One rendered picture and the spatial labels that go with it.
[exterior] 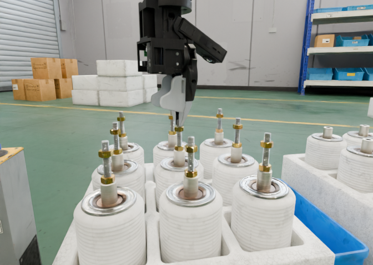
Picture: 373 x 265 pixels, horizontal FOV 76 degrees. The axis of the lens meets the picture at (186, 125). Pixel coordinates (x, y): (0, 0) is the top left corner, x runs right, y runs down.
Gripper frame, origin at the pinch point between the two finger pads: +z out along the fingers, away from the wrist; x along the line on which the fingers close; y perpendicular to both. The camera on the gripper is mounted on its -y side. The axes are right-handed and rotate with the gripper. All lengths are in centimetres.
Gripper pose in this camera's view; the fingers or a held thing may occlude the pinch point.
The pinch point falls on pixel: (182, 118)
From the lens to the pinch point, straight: 45.7
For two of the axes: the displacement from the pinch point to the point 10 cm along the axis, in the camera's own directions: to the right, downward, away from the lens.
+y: -8.7, 1.1, -4.8
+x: 4.9, 2.0, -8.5
